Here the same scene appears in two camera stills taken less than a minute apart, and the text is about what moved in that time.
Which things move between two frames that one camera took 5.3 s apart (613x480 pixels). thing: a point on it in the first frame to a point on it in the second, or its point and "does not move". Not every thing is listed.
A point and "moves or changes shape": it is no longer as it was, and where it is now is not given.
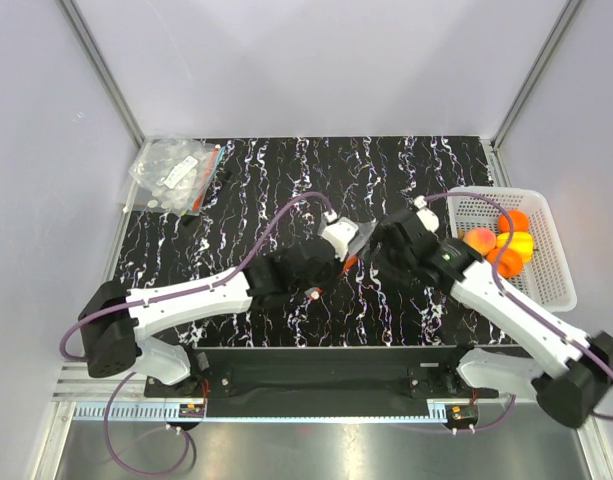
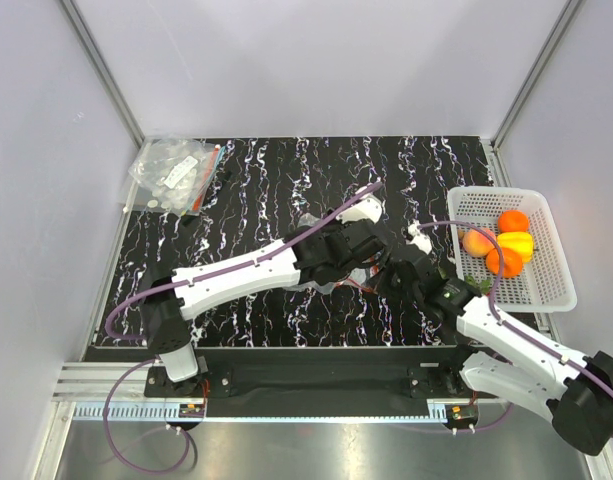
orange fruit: x=510 y=263 does not move
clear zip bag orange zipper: x=355 y=248 moves or changes shape
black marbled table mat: x=270 y=191 does not move
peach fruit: x=481 y=239 does not move
